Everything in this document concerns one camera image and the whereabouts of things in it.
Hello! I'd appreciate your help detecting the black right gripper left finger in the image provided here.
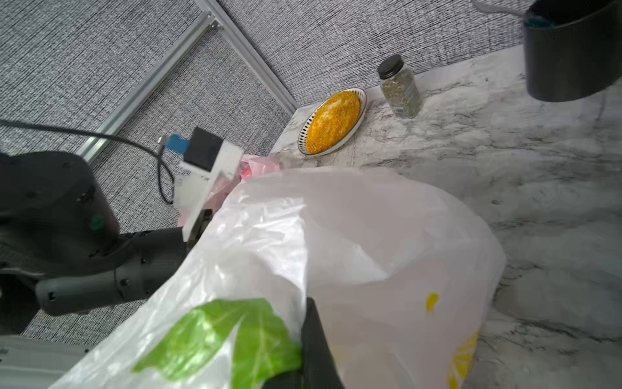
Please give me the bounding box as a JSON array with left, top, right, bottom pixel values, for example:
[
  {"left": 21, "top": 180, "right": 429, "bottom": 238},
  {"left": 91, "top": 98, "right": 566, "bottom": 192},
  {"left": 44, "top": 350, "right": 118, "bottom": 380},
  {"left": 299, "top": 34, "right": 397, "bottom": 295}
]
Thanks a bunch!
[{"left": 262, "top": 371, "right": 304, "bottom": 389}]

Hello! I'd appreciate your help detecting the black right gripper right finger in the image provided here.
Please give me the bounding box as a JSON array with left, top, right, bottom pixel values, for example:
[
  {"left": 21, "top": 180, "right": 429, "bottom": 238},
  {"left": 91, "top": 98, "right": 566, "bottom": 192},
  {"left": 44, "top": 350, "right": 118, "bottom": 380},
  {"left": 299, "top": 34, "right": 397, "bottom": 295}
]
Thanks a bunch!
[{"left": 301, "top": 298, "right": 344, "bottom": 389}]

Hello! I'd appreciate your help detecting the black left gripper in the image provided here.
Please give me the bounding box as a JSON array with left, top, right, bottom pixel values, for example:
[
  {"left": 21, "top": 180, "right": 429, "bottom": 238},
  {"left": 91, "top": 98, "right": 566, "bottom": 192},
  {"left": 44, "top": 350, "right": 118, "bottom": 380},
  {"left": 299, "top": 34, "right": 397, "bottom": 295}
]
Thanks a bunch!
[{"left": 187, "top": 209, "right": 213, "bottom": 251}]

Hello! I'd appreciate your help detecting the pink plastic bag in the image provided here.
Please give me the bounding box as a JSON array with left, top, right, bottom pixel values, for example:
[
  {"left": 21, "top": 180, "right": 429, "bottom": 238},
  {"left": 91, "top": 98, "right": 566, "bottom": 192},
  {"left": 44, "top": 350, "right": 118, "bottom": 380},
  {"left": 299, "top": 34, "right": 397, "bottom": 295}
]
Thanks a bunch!
[{"left": 173, "top": 154, "right": 281, "bottom": 227}]

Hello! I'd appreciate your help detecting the white plastic bag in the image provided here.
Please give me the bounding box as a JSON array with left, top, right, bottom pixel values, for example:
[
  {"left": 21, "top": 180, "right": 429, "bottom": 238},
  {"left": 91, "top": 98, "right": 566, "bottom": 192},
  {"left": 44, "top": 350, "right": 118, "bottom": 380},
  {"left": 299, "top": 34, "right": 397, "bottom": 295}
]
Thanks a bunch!
[{"left": 56, "top": 167, "right": 506, "bottom": 388}]

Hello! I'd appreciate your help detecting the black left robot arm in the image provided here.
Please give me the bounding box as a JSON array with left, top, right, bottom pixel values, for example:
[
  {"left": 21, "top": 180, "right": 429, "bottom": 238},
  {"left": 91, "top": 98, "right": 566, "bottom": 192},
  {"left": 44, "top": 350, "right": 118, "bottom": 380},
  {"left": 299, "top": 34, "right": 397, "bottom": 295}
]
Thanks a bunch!
[{"left": 1, "top": 152, "right": 198, "bottom": 335}]

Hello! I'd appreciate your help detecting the patterned plate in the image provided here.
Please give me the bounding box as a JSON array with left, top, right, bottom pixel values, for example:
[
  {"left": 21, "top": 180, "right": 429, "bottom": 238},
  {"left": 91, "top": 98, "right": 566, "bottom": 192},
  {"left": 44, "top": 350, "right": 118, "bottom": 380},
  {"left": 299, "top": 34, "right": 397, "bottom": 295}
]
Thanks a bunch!
[{"left": 297, "top": 88, "right": 367, "bottom": 157}]

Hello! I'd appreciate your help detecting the yellow food on plate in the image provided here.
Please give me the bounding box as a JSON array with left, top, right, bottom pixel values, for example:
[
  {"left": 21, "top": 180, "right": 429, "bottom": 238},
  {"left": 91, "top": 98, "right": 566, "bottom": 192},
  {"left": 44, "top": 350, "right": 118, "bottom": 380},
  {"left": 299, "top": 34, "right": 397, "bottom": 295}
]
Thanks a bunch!
[{"left": 305, "top": 91, "right": 361, "bottom": 154}]

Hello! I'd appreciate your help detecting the glass herb spice jar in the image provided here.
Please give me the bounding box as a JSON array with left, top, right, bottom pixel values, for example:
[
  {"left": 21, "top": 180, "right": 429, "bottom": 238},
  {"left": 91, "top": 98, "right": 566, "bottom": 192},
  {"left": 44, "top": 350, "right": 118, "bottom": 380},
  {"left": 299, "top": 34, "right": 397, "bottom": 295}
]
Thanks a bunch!
[{"left": 377, "top": 54, "right": 423, "bottom": 118}]

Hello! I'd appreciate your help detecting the metal fork in cup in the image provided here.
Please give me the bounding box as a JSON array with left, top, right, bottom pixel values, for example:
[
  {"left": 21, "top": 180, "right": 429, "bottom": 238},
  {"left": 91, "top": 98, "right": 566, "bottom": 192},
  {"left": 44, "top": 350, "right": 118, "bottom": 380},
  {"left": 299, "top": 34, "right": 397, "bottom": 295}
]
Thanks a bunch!
[{"left": 471, "top": 0, "right": 524, "bottom": 18}]

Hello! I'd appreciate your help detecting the black cylindrical cup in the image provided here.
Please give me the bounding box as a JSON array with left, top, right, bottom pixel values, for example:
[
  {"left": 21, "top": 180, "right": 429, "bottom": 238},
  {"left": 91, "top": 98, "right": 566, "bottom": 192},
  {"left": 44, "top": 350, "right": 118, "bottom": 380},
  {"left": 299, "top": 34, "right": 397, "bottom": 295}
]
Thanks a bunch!
[{"left": 523, "top": 0, "right": 621, "bottom": 102}]

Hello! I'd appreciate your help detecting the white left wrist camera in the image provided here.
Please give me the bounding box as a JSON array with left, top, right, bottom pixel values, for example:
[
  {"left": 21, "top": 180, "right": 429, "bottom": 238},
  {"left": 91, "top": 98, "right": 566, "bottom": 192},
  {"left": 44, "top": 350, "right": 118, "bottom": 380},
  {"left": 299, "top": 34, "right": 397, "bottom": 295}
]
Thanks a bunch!
[{"left": 157, "top": 127, "right": 244, "bottom": 243}]

